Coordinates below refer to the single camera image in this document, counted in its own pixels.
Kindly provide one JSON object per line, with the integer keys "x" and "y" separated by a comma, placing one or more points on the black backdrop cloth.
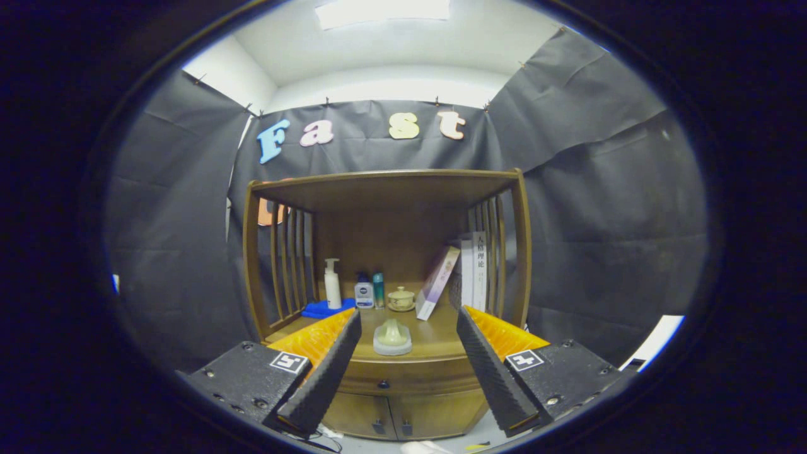
{"x": 599, "y": 221}

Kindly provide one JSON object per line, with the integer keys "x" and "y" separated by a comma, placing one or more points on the brown wooden countertop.
{"x": 435, "y": 334}

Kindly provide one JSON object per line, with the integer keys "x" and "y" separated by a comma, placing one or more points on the dark patterned book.
{"x": 455, "y": 291}

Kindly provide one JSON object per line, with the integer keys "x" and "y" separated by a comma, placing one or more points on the purple and white book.
{"x": 436, "y": 287}

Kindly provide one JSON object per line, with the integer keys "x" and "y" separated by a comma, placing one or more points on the white book with black characters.
{"x": 479, "y": 271}

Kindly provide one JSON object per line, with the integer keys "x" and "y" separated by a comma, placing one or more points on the white pump bottle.
{"x": 332, "y": 293}

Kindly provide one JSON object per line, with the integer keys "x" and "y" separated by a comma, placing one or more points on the blue folded cloth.
{"x": 318, "y": 310}

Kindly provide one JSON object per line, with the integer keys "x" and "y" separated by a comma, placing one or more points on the wooden cabinet door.
{"x": 353, "y": 413}
{"x": 438, "y": 413}

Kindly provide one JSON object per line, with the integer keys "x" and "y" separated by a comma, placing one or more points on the small white bottle blue cap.
{"x": 364, "y": 297}

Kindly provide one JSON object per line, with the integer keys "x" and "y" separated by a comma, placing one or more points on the slim teal bottle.
{"x": 379, "y": 293}

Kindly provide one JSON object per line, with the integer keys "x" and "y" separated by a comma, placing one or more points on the brown wooden drawer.
{"x": 416, "y": 377}

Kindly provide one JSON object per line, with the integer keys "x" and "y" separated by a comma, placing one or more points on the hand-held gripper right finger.
{"x": 492, "y": 378}

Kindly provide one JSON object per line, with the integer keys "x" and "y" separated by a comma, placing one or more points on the white rounded object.
{"x": 425, "y": 448}

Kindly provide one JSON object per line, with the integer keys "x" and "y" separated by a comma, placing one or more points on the plain white book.
{"x": 467, "y": 277}

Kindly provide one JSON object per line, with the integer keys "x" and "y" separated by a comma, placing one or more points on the brown wooden cabinet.
{"x": 391, "y": 239}

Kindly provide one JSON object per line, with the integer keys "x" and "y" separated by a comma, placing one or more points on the beige lidded teacup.
{"x": 401, "y": 301}

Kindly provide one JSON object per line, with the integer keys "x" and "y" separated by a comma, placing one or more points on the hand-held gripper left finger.
{"x": 325, "y": 378}

